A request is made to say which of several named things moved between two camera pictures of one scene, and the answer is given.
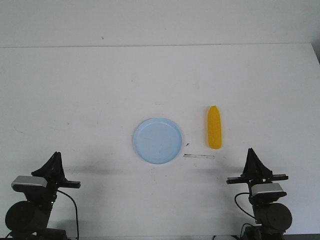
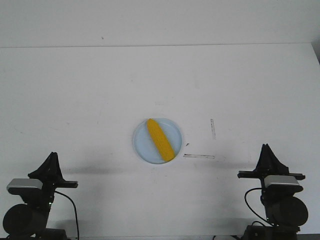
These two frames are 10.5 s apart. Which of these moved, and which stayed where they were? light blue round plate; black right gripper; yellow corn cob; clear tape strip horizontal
Moved: black right gripper; yellow corn cob
Stayed: clear tape strip horizontal; light blue round plate
